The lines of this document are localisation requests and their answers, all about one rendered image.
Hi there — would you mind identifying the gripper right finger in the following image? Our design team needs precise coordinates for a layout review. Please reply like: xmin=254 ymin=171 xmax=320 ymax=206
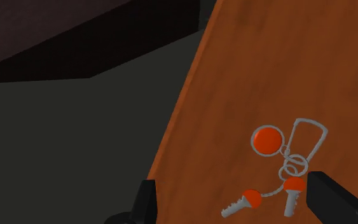
xmin=306 ymin=171 xmax=358 ymax=224

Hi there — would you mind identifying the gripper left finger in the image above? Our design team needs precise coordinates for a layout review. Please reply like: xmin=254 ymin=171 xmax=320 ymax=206
xmin=104 ymin=179 xmax=158 ymax=224

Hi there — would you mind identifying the orange and silver key ring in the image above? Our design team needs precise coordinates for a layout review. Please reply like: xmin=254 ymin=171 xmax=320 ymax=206
xmin=221 ymin=118 xmax=329 ymax=218

